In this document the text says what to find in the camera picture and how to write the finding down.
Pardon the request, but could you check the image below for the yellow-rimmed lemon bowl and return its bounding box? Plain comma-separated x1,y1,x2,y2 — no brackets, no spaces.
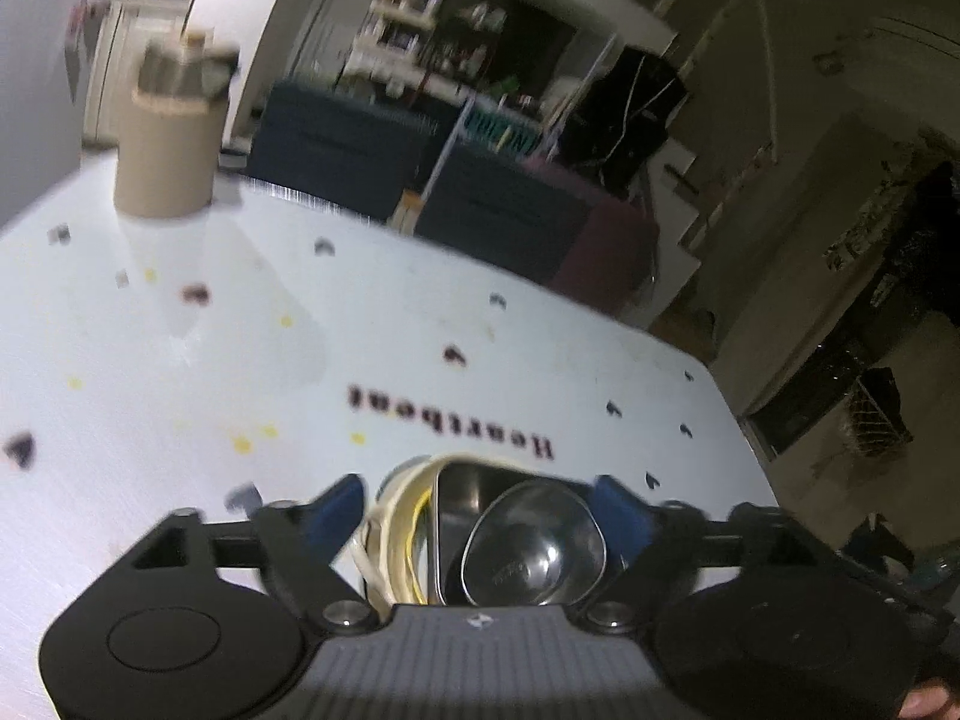
404,488,433,605

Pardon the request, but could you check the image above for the left dark blue chair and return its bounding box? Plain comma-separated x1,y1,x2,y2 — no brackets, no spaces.
245,80,434,223

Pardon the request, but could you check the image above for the maroon chair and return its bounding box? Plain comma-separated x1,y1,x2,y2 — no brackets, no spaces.
524,156,659,317

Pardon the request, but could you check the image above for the black jacket hanging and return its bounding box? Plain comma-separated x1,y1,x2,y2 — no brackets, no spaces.
555,46,688,200

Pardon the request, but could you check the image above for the person's right hand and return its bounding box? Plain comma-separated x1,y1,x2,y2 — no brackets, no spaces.
898,679,960,720

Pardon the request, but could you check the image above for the right dark blue chair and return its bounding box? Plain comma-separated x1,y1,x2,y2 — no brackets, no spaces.
413,143,590,284

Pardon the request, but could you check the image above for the dark blue chair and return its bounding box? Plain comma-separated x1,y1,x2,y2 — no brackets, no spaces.
413,143,590,284
245,80,434,223

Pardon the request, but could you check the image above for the cream bowl with handles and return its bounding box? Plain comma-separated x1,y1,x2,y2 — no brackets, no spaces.
348,454,500,619

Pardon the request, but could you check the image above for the small round steel bowl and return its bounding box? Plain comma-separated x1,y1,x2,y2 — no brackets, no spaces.
459,481,608,606

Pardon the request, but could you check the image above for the white kitchen cabinet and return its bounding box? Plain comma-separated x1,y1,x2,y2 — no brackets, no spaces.
83,0,189,146

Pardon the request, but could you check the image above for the small steel square container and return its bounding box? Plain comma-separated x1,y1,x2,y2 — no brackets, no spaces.
431,461,623,606

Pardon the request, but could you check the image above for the beige thermos jug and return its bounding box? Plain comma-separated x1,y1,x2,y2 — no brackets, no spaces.
114,31,239,220

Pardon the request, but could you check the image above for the white shelf rack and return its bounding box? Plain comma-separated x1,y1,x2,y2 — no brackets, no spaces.
342,0,444,89

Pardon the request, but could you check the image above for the teal Poizon sign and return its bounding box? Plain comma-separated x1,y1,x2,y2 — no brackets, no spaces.
457,96,544,161

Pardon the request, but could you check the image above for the black net basket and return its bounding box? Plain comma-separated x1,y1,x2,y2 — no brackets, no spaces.
839,367,913,460

